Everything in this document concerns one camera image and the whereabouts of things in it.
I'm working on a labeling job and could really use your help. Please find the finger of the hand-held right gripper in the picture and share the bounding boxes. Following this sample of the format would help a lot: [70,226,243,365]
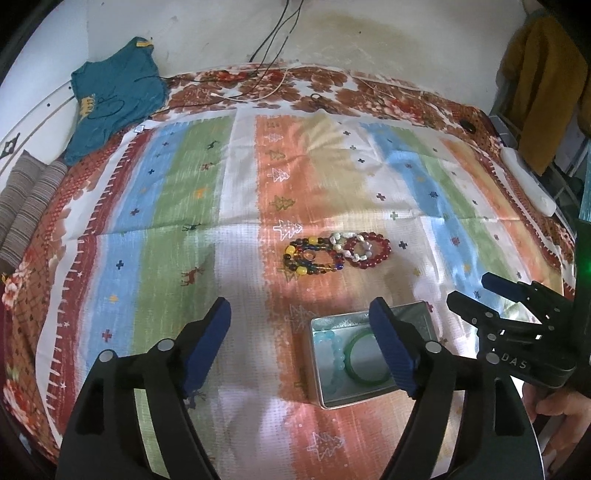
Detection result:
[445,291,546,345]
[481,271,574,334]

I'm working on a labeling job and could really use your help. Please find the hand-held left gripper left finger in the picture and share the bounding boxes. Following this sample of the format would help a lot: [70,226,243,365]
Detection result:
[55,296,232,480]

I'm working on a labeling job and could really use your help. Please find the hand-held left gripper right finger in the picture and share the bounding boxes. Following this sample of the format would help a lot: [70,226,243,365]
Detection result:
[369,298,543,480]

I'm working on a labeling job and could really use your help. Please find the silver metal tin box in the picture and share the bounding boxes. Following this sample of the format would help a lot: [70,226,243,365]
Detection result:
[308,301,441,409]

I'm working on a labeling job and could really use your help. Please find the dark red bead bracelet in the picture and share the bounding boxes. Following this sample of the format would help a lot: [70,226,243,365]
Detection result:
[346,232,392,269]

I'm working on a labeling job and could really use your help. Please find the white shell bracelet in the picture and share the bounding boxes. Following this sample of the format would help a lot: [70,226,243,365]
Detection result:
[329,233,375,262]

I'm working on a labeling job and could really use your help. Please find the multicolour glass bead bracelet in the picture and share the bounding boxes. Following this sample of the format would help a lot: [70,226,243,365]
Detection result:
[283,236,345,278]

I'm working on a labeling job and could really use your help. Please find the person's right hand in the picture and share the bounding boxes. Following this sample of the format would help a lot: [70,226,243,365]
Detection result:
[522,383,591,467]

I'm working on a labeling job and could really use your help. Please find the green bangle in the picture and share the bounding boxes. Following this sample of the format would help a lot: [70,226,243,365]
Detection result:
[346,333,394,377]

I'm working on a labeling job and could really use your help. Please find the striped printed cloth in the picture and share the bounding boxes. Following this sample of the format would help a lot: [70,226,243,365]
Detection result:
[55,111,576,480]

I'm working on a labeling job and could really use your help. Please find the mustard hanging garment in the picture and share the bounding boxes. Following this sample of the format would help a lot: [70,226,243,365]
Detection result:
[501,17,590,175]

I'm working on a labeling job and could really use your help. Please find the striped grey cushion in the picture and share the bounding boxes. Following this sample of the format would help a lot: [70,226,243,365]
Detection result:
[0,150,44,269]
[9,159,70,265]

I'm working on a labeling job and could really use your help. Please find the teal shirt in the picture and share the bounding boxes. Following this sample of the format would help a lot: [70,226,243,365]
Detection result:
[64,37,168,167]

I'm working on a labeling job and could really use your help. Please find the white curved headboard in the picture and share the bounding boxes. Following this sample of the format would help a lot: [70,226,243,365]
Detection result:
[0,83,80,185]

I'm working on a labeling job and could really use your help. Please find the light blue bead bracelet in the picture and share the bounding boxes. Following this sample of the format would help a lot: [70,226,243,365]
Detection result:
[315,330,348,373]

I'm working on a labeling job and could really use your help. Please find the white cable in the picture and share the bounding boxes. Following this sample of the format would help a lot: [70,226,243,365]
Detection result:
[211,65,297,101]

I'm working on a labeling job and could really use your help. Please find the thin black cord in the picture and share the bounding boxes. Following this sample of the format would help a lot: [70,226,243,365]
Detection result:
[87,73,206,117]

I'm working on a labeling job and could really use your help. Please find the black cable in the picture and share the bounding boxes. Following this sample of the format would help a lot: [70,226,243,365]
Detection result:
[272,0,306,66]
[247,0,301,64]

